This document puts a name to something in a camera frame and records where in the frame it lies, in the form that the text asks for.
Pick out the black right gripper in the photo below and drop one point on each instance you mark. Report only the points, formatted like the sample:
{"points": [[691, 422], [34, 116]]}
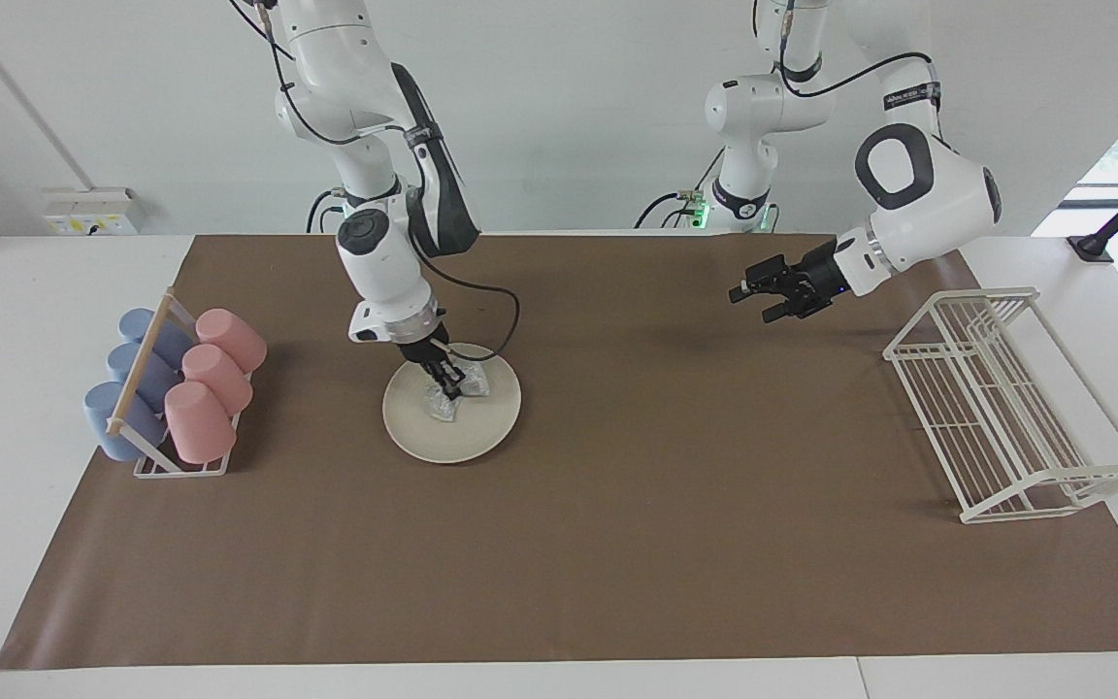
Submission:
{"points": [[421, 351]]}

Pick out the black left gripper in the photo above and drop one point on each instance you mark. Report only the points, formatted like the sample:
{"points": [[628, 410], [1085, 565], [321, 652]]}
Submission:
{"points": [[806, 283]]}

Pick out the silver foil packet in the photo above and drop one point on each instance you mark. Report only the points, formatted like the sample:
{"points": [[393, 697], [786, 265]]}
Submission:
{"points": [[476, 379]]}

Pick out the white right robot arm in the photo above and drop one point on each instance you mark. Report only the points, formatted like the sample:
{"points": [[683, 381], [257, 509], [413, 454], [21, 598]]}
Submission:
{"points": [[384, 262]]}

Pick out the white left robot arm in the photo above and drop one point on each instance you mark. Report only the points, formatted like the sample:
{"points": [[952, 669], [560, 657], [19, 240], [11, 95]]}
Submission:
{"points": [[947, 204]]}

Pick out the cream round plate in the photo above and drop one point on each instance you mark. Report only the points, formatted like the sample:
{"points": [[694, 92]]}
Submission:
{"points": [[452, 437]]}

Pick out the pink plastic cup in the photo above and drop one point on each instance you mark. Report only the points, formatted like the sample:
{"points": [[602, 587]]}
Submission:
{"points": [[219, 379], [234, 338], [198, 424]]}

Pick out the brown table mat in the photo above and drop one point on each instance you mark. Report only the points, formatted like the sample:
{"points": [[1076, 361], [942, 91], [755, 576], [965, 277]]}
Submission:
{"points": [[617, 563]]}

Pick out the blue plastic cup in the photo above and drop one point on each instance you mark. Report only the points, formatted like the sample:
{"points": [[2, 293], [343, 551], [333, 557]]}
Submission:
{"points": [[166, 340], [113, 432], [156, 379]]}

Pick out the white cup holder rack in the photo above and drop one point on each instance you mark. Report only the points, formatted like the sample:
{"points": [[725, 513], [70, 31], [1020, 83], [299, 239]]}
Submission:
{"points": [[141, 361]]}

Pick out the white wall socket box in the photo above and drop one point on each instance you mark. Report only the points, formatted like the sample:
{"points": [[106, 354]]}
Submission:
{"points": [[93, 209]]}

